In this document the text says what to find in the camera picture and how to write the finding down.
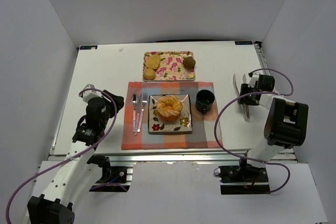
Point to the dark green mug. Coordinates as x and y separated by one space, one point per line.
204 101

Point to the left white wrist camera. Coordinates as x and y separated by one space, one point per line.
89 92

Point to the spoon with pink handle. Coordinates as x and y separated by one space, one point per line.
135 102

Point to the small yellow muffin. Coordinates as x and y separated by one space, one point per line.
149 74

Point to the left blue table label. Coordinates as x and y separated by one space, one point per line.
88 47

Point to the right blue table label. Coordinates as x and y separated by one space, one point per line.
243 42

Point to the checkered orange placemat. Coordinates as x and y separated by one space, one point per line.
206 133

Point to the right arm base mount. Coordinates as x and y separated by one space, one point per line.
233 181

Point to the floral serving tray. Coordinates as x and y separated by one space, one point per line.
171 66

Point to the orange sugar-topped bun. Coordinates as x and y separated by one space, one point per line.
169 108

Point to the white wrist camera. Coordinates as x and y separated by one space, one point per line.
89 92
254 77

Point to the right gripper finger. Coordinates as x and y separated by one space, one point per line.
243 100
244 88

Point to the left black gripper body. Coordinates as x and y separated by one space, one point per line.
115 100

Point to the metal tongs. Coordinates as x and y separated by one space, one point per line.
236 85

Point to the square floral plate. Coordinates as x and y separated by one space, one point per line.
183 124

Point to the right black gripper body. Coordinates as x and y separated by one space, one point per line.
244 94

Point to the aluminium table frame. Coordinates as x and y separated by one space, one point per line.
112 67

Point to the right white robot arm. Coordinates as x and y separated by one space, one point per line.
285 127

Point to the brown chocolate pastry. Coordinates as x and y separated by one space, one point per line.
189 63

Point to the fork with pink handle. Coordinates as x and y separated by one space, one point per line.
144 103

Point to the oval herb bread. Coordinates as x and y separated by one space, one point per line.
153 62

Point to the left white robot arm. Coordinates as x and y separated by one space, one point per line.
82 167

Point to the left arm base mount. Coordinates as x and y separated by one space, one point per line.
108 177

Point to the blue table label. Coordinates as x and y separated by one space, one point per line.
88 47
243 42

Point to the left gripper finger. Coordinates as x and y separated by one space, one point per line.
115 103
106 94

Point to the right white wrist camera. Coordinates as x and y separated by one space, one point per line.
254 77

